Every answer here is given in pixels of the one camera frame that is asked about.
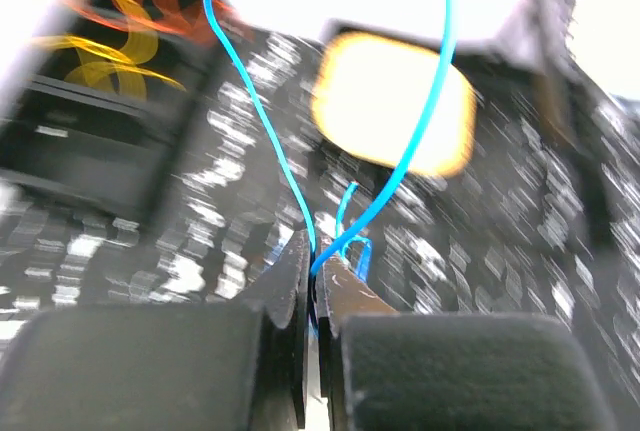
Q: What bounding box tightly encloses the black compartment bin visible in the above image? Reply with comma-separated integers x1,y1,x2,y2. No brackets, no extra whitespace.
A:
0,0,236,222

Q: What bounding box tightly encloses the orange cable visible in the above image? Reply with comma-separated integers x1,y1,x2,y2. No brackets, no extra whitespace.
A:
64,0,251,47

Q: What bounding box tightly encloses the blue cable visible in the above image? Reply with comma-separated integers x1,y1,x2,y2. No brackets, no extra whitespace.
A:
203,0,455,337

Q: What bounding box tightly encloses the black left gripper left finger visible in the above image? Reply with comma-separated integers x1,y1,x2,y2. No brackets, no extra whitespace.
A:
219,231,310,429

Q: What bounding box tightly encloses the yellow cable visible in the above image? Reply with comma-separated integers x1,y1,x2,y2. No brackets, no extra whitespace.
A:
29,0,186,100

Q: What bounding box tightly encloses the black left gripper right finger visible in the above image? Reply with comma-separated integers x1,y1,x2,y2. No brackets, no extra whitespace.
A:
316,253,398,430

